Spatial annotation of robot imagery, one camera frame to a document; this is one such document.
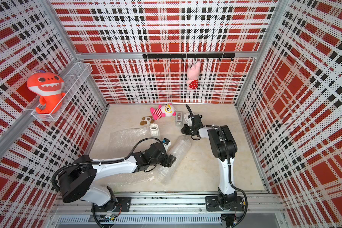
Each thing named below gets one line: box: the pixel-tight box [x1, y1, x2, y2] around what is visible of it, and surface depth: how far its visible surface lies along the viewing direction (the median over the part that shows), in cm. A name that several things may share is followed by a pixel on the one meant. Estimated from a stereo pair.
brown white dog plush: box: [139, 115, 155, 126], surface depth 110 cm
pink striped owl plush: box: [150, 103, 177, 121], surface depth 110 cm
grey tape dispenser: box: [175, 111, 183, 127], surface depth 110 cm
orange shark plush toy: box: [27, 70, 67, 114], surface depth 64 cm
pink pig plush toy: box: [186, 60, 201, 90], surface depth 95 cm
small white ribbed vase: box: [149, 123, 160, 138], surface depth 88 cm
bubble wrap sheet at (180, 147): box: [157, 135, 192, 185], surface depth 86 cm
